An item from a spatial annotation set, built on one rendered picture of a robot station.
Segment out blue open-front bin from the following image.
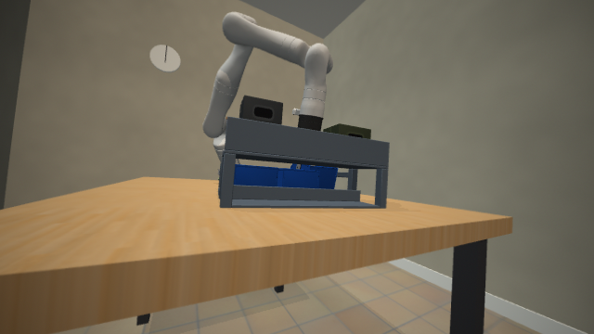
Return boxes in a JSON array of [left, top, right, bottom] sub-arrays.
[[291, 164, 338, 189], [278, 168, 320, 188], [234, 164, 278, 186]]

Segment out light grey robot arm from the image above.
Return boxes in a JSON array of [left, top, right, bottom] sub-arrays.
[[202, 12, 333, 162]]

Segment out dark grey metal shelf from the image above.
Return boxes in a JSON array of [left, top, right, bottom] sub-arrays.
[[218, 117, 390, 209]]

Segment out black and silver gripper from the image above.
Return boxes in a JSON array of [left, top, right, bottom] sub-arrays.
[[292, 98, 325, 131]]

